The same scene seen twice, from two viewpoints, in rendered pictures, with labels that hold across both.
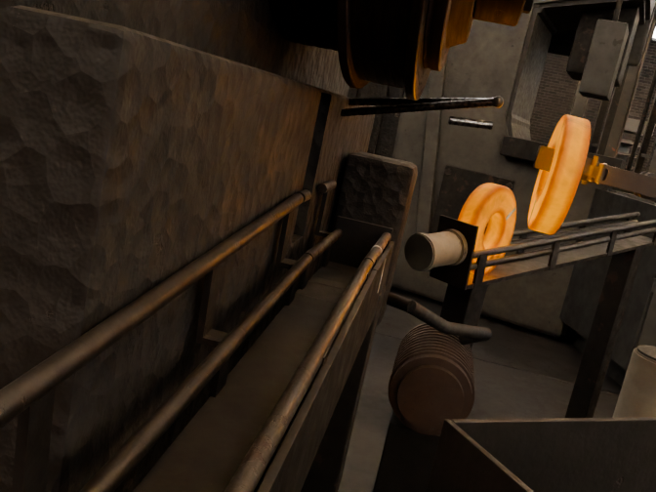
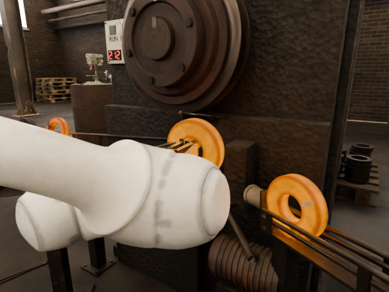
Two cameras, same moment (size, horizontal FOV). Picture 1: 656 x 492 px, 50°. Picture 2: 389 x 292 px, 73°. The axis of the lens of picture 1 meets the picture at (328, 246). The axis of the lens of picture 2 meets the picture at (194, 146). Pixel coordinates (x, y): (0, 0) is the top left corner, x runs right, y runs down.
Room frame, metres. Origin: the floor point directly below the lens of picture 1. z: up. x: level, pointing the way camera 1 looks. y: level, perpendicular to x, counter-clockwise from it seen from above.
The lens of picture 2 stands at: (1.20, -0.88, 1.01)
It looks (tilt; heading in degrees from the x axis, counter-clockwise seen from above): 15 degrees down; 113
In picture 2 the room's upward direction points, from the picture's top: straight up
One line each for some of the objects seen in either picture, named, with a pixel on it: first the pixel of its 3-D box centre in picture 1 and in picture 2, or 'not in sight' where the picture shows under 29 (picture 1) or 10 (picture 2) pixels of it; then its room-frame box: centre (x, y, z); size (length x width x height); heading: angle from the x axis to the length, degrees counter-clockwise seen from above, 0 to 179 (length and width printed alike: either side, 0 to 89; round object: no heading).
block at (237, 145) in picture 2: (364, 237); (240, 176); (1.02, -0.05, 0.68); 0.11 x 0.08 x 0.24; 82
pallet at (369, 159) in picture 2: not in sight; (307, 156); (1.27, 1.89, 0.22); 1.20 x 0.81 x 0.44; 170
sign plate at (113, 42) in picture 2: not in sight; (128, 41); (0.46, 0.13, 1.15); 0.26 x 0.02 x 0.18; 172
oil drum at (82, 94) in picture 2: not in sight; (95, 115); (-1.55, 2.00, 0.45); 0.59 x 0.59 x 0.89
